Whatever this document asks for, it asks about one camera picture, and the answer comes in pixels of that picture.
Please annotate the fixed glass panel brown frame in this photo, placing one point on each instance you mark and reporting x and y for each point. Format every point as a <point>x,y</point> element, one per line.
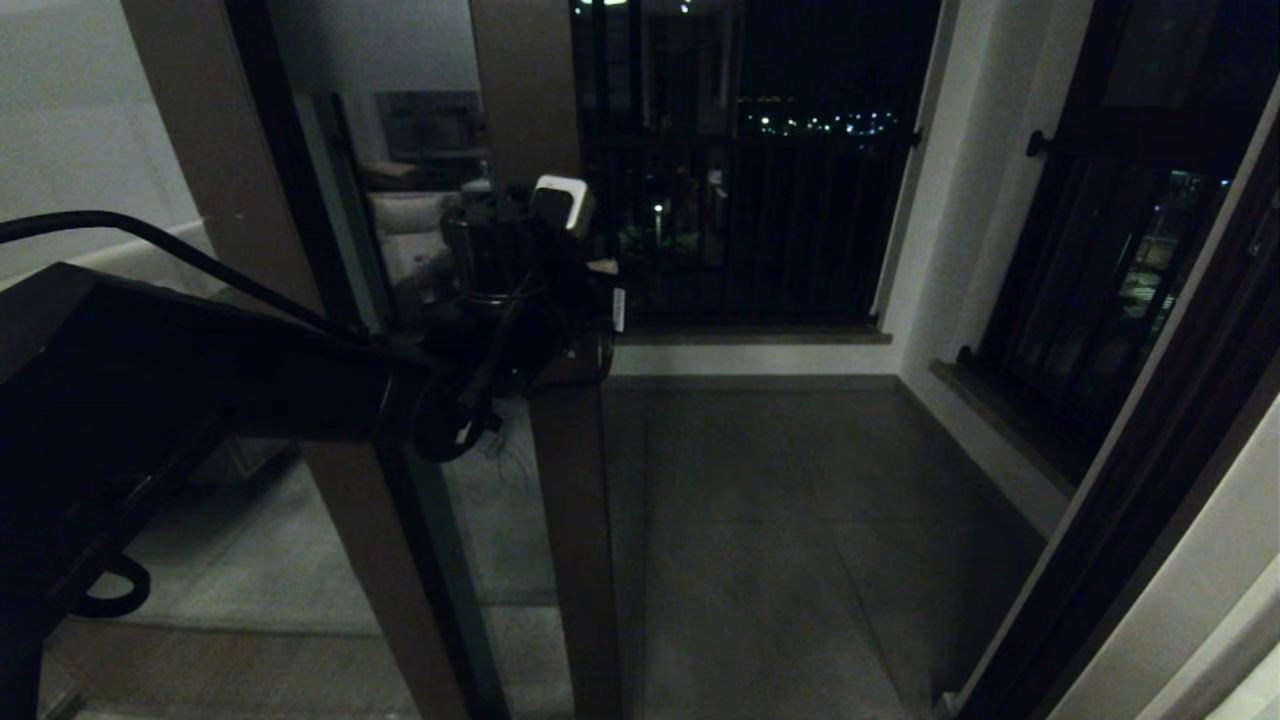
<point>220,150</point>

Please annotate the short brown stone sill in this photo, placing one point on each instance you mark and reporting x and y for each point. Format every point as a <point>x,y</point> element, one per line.
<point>1010,428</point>

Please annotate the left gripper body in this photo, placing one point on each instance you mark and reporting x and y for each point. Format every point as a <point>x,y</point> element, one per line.
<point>540,310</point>

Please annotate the sliding glass door brown frame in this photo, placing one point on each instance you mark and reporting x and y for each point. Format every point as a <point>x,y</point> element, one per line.
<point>575,520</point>

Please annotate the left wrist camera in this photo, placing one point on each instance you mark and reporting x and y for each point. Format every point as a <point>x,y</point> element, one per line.
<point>565,203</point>

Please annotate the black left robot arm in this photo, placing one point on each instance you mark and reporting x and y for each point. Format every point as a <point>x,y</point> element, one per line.
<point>150,370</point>

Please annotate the long brown stone sill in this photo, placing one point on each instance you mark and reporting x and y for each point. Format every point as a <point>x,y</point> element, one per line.
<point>750,335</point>

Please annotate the grey rug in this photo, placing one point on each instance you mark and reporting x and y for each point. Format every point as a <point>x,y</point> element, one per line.
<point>270,560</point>

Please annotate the black balcony railing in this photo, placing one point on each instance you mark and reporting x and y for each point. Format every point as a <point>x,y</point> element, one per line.
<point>780,230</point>

